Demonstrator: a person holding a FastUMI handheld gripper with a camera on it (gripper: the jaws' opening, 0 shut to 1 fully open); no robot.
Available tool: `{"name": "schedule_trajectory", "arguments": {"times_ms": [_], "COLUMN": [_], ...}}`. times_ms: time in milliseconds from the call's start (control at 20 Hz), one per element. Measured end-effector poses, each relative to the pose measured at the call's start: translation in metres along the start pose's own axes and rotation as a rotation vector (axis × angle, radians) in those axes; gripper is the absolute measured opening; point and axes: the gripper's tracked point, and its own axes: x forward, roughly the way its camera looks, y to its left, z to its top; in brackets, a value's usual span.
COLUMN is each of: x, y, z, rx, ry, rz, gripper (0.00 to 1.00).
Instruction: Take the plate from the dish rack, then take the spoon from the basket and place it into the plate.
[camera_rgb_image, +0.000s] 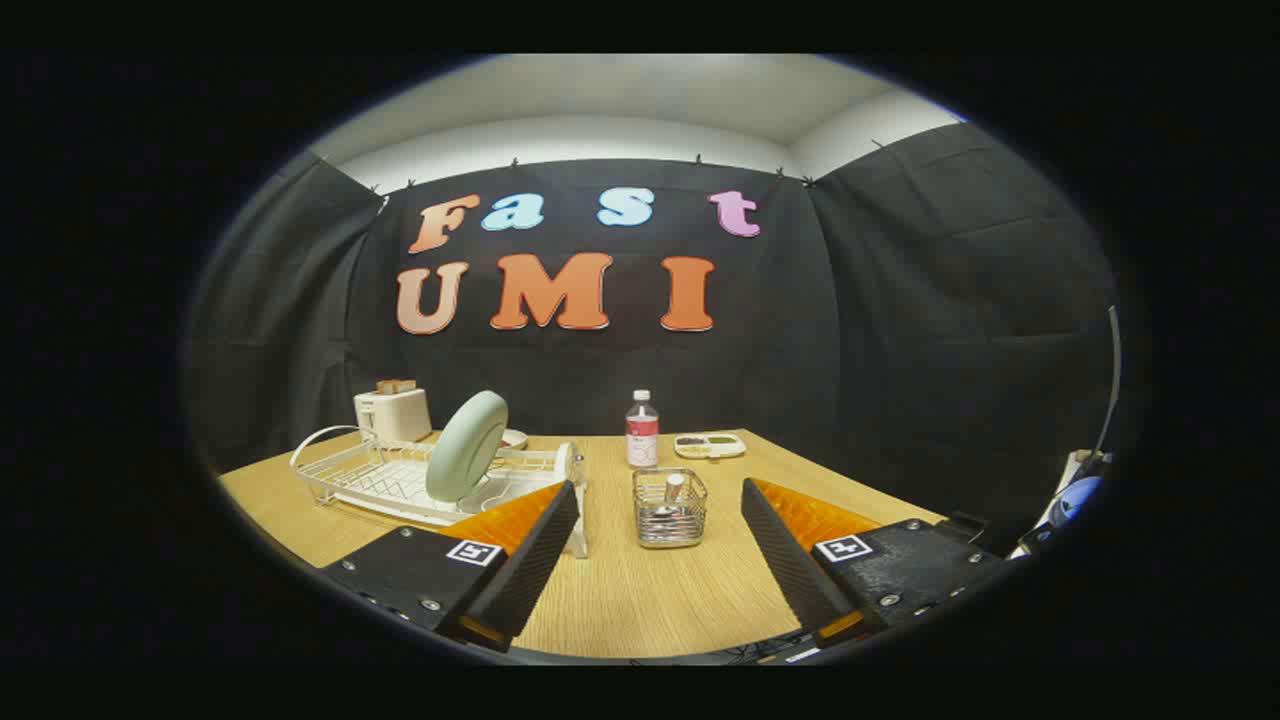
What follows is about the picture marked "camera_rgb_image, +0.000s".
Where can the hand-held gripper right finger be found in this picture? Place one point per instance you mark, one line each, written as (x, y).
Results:
(790, 560)

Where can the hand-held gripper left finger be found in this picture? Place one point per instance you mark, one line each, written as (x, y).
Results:
(530, 560)

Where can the light green plate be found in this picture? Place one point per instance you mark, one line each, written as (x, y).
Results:
(465, 445)

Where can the small plate with brown food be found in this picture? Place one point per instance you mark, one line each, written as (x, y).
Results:
(516, 438)

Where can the white divided sauce dish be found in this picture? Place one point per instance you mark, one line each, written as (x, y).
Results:
(710, 446)

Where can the clear bottle red label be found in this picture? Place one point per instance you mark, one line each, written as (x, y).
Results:
(642, 435)

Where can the white toaster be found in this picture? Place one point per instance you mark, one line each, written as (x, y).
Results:
(400, 415)

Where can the brown toast slices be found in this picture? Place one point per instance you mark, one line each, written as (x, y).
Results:
(396, 386)

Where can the black backdrop cloth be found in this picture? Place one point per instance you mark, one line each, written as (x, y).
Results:
(900, 350)

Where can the blue round object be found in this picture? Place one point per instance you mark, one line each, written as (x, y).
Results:
(1078, 497)

